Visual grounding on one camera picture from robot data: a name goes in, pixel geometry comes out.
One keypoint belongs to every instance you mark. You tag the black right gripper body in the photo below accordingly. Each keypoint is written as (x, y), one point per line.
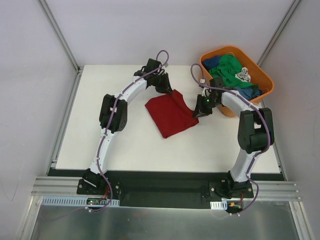
(203, 105)

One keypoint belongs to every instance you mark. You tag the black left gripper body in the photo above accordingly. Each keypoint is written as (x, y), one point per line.
(161, 81)

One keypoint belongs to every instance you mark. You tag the red t shirt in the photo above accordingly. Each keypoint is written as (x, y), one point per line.
(170, 114)

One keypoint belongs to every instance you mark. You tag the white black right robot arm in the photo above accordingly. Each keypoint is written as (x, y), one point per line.
(255, 130)

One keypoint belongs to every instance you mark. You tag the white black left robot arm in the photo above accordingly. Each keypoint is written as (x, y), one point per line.
(113, 114)

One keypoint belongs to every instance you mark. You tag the dark blue t shirt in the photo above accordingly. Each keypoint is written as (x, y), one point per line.
(212, 62)

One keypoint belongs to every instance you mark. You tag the green t shirt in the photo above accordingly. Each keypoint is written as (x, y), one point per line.
(233, 73)

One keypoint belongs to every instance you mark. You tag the orange plastic bin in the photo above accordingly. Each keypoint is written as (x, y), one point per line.
(258, 76)

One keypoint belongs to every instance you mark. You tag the right grey cable duct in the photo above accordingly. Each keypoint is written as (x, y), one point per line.
(219, 205)

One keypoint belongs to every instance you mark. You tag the grey cable duct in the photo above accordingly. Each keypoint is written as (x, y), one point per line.
(67, 201)
(219, 205)

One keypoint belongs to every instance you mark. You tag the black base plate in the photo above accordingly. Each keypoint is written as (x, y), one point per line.
(181, 201)

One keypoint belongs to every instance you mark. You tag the aluminium frame rail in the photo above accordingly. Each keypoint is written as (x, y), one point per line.
(122, 187)

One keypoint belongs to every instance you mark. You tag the left grey cable duct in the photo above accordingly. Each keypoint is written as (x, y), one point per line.
(67, 201)

